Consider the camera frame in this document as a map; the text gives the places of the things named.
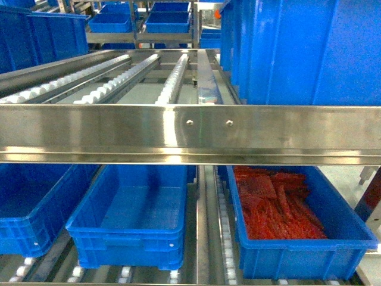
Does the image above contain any empty blue plastic bin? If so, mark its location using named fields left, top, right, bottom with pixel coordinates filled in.
left=66, top=165, right=188, bottom=271

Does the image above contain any blue plastic bin left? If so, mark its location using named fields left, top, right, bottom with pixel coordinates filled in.
left=1, top=164, right=99, bottom=257

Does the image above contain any steel shelf rack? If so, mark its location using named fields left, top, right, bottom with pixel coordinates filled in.
left=0, top=47, right=381, bottom=286

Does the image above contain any blue bin with red parts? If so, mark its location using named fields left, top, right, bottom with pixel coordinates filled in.
left=224, top=166, right=379, bottom=279

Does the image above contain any large blue bin upper shelf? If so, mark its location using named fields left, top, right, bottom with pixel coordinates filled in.
left=220, top=1, right=380, bottom=106

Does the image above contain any red parts pile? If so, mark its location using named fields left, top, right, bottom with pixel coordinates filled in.
left=233, top=166, right=327, bottom=240

